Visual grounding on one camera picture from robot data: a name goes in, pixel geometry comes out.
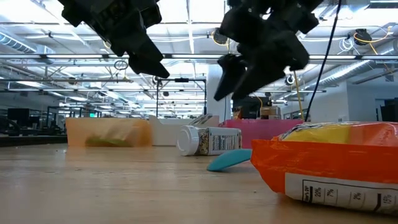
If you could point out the black monitor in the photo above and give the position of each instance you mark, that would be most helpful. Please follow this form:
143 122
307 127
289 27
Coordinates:
252 109

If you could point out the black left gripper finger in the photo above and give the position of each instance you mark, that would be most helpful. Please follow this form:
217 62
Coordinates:
133 40
149 68

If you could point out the orange ramen noodle packet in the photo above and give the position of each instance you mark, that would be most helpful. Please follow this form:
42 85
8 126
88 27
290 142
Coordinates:
326 161

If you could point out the black metal camera stand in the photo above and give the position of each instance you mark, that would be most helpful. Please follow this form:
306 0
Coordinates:
182 80

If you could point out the white plastic bin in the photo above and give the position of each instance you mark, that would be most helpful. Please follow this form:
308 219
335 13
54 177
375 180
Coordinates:
164 132

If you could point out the orange plastic bin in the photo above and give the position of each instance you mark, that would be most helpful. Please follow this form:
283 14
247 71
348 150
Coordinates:
74 130

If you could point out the teal silicone spoon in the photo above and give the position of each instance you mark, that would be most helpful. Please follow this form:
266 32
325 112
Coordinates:
228 159

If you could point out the gold lid spice jar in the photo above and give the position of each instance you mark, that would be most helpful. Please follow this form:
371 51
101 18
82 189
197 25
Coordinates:
270 112

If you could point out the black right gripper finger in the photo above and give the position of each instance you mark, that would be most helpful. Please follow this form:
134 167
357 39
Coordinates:
270 65
230 77

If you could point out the silver metal spoon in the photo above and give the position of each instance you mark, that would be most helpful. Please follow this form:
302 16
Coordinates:
209 117

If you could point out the pink plastic bin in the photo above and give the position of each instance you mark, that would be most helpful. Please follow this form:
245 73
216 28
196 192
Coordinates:
258 130

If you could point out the white label spice jar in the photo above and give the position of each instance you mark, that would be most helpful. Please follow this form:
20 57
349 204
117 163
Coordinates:
217 141

